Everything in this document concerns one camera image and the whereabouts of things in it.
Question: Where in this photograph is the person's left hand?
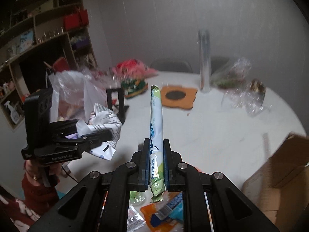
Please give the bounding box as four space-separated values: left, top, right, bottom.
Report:
23 161 61 187

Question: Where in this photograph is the black clip at left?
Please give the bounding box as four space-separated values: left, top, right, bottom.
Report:
106 88 130 124

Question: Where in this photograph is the light blue box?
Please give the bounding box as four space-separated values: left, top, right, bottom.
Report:
19 28 34 52

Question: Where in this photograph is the row of glasses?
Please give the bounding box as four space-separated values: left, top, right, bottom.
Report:
36 27 65 43

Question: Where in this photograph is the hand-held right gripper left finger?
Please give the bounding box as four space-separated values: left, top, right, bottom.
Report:
28 138 151 232

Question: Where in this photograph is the gold brown wrapped item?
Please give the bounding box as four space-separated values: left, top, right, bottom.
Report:
249 79 266 94

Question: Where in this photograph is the red bag with wooden handle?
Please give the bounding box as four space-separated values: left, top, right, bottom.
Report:
43 57 69 74

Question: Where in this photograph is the pink red snack bag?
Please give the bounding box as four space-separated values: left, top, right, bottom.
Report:
110 59 160 81

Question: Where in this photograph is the orange coaster mat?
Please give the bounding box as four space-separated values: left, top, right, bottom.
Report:
160 85 198 109

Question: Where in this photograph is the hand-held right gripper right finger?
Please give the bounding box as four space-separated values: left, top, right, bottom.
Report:
163 139 281 232

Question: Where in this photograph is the clear white snack packet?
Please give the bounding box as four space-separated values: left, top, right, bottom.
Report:
127 205 146 232

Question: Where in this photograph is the person's left forearm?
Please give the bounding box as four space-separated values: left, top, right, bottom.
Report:
21 174 60 216

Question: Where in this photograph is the translucent white plastic bag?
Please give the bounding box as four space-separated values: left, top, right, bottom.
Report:
48 70 110 124

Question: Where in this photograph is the light blue cracker packet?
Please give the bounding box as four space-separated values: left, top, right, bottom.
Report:
167 206 184 222

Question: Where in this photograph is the red handbag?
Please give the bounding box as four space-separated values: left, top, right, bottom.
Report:
77 9 89 27
63 14 78 31

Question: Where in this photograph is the clear bag with greens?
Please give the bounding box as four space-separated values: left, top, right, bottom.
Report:
210 57 253 89

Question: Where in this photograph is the white printed snack packet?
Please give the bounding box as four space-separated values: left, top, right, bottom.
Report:
77 103 122 161

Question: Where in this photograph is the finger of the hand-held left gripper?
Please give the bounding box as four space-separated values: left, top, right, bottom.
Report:
49 119 81 139
55 129 113 155

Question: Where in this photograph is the green snack box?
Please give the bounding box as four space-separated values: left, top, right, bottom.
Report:
121 77 148 99

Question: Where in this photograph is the white spray bottle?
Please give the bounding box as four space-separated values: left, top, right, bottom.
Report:
4 101 21 124

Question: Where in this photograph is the blue wafer bar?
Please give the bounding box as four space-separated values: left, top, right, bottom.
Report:
150 192 184 228

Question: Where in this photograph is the floral printed clothing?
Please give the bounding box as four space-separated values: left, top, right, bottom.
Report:
0 193 41 224

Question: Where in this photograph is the wooden shelf unit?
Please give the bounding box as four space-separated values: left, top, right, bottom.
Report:
0 0 98 132

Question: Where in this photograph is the black cable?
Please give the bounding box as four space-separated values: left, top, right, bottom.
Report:
61 164 80 183

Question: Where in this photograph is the long green white snack packet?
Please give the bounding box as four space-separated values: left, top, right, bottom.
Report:
148 85 167 203

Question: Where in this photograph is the orange snack packet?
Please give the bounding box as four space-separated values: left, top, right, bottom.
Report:
141 202 185 232

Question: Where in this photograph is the clear film roll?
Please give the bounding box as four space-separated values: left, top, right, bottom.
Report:
198 29 212 93

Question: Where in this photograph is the crumpled clear plastic wrap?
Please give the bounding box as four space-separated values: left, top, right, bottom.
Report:
222 82 270 117

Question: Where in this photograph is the cardboard box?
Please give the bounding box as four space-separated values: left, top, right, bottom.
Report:
241 132 309 226

